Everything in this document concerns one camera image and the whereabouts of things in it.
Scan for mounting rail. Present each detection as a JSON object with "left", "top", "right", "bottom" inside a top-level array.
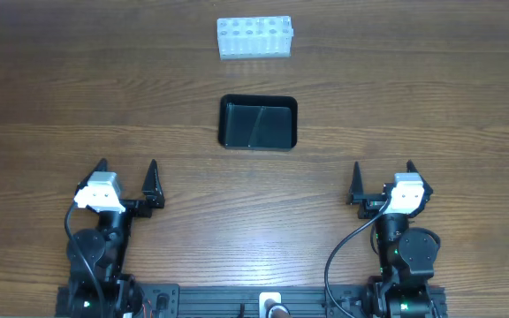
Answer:
[{"left": 54, "top": 283, "right": 450, "bottom": 318}]

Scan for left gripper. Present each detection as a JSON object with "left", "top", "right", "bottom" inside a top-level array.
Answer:
[{"left": 74, "top": 157, "right": 166, "bottom": 219}]

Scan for white test tube rack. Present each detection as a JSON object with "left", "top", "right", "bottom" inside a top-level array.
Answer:
[{"left": 217, "top": 16, "right": 295, "bottom": 61}]

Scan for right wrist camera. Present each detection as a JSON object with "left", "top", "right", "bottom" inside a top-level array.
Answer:
[{"left": 385, "top": 172, "right": 427, "bottom": 216}]

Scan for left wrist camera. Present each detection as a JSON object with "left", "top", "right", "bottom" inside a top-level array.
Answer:
[{"left": 72, "top": 170, "right": 127, "bottom": 215}]

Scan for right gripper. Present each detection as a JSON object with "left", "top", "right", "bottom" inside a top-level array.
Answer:
[{"left": 346, "top": 159, "right": 435, "bottom": 220}]

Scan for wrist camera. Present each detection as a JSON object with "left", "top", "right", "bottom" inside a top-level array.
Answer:
[
  {"left": 72, "top": 170, "right": 127, "bottom": 215},
  {"left": 385, "top": 172, "right": 427, "bottom": 216}
]

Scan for black cable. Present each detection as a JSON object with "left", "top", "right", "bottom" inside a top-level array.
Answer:
[
  {"left": 323, "top": 197, "right": 391, "bottom": 318},
  {"left": 63, "top": 201, "right": 106, "bottom": 318}
]

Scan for black tray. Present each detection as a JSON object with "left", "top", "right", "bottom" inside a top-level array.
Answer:
[{"left": 217, "top": 93, "right": 299, "bottom": 153}]

